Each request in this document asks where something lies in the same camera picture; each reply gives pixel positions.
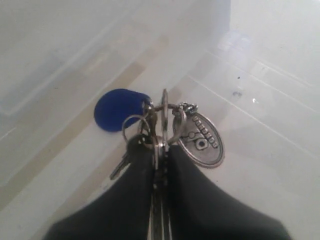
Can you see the key bunch with blue tag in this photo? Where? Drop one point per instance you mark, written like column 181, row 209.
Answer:
column 158, row 128

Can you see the wide clear drawer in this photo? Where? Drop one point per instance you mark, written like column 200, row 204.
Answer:
column 262, row 102

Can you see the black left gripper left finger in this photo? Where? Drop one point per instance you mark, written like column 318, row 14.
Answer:
column 121, row 213

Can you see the white translucent drawer cabinet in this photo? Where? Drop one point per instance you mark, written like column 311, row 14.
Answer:
column 40, row 39

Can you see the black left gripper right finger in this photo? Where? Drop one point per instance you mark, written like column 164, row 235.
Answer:
column 200, row 210

